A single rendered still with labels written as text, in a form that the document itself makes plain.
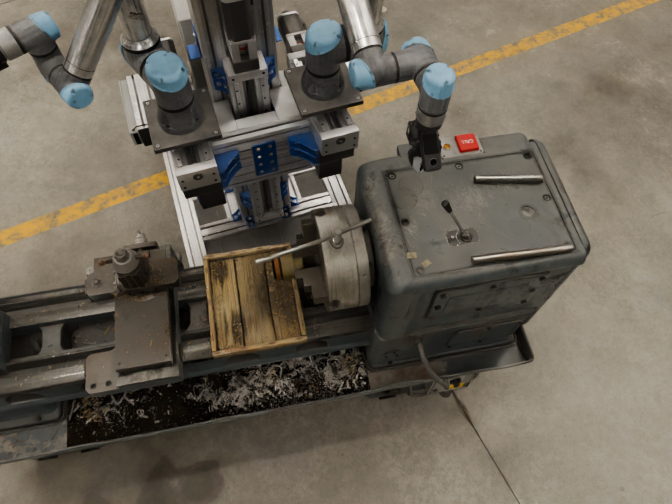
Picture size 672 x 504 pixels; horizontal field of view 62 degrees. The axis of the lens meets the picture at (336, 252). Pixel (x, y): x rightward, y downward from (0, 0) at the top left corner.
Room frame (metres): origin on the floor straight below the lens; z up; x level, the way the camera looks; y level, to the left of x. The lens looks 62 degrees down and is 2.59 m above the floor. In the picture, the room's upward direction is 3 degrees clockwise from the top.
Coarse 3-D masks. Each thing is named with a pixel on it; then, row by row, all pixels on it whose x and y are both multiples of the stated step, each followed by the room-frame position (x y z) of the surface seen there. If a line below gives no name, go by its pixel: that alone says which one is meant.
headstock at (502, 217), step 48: (528, 144) 1.13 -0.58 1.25; (384, 192) 0.92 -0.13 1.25; (432, 192) 0.93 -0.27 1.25; (480, 192) 0.94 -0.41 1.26; (528, 192) 0.95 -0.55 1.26; (384, 240) 0.77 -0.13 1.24; (432, 240) 0.77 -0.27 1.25; (480, 240) 0.78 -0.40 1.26; (528, 240) 0.78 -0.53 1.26; (576, 240) 0.79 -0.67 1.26; (384, 288) 0.65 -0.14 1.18; (432, 288) 0.63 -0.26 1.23; (480, 288) 0.68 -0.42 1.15; (528, 288) 0.72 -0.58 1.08; (384, 336) 0.61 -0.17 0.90
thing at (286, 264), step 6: (276, 258) 0.76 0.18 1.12; (282, 258) 0.76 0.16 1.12; (288, 258) 0.76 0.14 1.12; (294, 258) 0.77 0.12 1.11; (300, 258) 0.77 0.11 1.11; (276, 264) 0.74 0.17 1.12; (282, 264) 0.74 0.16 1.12; (288, 264) 0.74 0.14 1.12; (294, 264) 0.75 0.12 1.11; (300, 264) 0.75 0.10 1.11; (276, 270) 0.73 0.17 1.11; (282, 270) 0.73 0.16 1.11; (288, 270) 0.73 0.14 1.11; (294, 270) 0.73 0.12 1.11; (276, 276) 0.71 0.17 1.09; (282, 276) 0.72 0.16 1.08; (288, 276) 0.72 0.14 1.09; (294, 276) 0.72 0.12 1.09
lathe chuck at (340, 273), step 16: (320, 208) 0.91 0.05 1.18; (336, 208) 0.89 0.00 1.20; (320, 224) 0.82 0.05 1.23; (336, 224) 0.82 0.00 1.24; (352, 240) 0.77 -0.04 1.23; (320, 256) 0.76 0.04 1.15; (336, 256) 0.72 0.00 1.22; (352, 256) 0.73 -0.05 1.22; (336, 272) 0.69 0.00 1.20; (352, 272) 0.69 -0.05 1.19; (336, 288) 0.65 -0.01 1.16; (352, 288) 0.66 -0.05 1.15; (352, 304) 0.64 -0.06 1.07
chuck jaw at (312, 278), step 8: (296, 272) 0.73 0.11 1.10; (304, 272) 0.73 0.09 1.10; (312, 272) 0.73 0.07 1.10; (320, 272) 0.73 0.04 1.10; (296, 280) 0.70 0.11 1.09; (304, 280) 0.70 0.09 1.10; (312, 280) 0.70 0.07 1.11; (320, 280) 0.70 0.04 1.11; (304, 288) 0.69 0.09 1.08; (312, 288) 0.67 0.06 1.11; (320, 288) 0.67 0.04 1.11; (320, 296) 0.65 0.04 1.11; (328, 304) 0.64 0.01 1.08; (336, 304) 0.64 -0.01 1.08
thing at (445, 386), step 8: (416, 336) 0.65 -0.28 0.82; (416, 344) 0.62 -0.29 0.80; (424, 352) 0.60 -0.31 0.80; (424, 360) 0.58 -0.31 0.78; (432, 376) 0.55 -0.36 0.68; (464, 376) 0.65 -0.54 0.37; (472, 376) 0.66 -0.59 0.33; (424, 384) 0.66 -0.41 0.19; (432, 384) 0.62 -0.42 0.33; (440, 384) 0.54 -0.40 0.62; (448, 384) 0.57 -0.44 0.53; (456, 384) 0.61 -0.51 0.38; (464, 384) 0.65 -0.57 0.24; (408, 392) 0.63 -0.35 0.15; (424, 392) 0.65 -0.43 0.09; (432, 392) 0.62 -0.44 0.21; (440, 392) 0.67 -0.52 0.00; (448, 392) 0.68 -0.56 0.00
